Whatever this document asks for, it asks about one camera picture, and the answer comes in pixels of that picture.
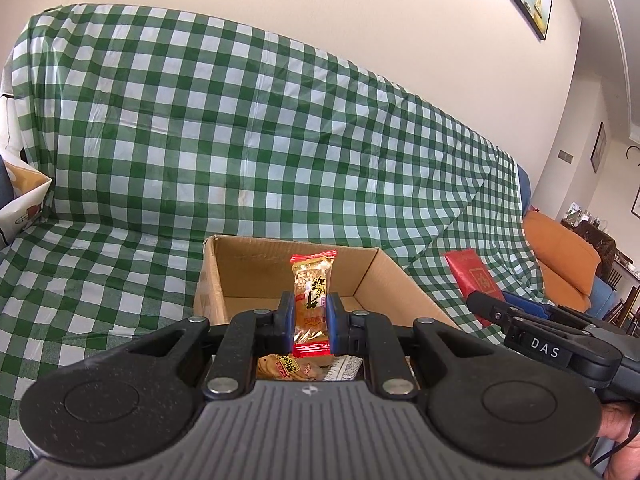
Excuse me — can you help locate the cardboard box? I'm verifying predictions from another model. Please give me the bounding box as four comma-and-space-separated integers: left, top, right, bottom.
194, 234, 468, 386

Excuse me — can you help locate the dark brown armchair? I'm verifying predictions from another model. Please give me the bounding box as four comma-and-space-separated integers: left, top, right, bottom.
572, 220, 617, 282

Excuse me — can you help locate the white and brown paper bag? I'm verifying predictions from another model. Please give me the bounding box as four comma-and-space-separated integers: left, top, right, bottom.
0, 67, 54, 247

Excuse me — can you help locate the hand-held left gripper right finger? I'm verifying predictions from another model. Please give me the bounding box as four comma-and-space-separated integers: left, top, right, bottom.
326, 291, 507, 402

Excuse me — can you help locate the orange peanut snack packet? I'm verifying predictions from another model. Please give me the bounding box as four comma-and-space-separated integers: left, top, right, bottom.
256, 354, 317, 382
291, 249, 337, 359

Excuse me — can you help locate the wooden chair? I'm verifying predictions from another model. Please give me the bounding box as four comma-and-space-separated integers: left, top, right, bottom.
602, 285, 640, 332

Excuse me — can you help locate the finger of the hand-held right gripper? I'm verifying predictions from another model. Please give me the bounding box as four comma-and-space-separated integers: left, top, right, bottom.
501, 290, 603, 323
466, 290, 508, 335

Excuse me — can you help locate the red packet with gold pattern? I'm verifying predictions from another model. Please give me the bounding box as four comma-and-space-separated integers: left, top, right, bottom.
444, 249, 507, 315

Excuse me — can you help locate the orange cushion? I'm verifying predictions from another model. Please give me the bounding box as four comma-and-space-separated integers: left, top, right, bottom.
522, 210, 602, 314

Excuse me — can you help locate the white printed snack packet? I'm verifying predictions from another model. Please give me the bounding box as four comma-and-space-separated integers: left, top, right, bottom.
320, 355, 362, 382

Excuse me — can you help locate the small framed wall picture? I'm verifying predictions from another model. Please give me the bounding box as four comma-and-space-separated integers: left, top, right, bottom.
590, 121, 608, 175

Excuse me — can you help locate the green checked cloth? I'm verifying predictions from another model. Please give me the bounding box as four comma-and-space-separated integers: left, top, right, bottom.
0, 2, 547, 453

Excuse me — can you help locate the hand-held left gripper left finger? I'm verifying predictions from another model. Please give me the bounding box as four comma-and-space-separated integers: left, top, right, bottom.
75, 291, 297, 401

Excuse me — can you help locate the blue sofa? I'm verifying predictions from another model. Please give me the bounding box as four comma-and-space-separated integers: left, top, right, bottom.
515, 164, 534, 213

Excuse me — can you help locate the person's right hand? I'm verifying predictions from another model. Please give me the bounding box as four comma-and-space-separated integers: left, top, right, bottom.
596, 401, 640, 480

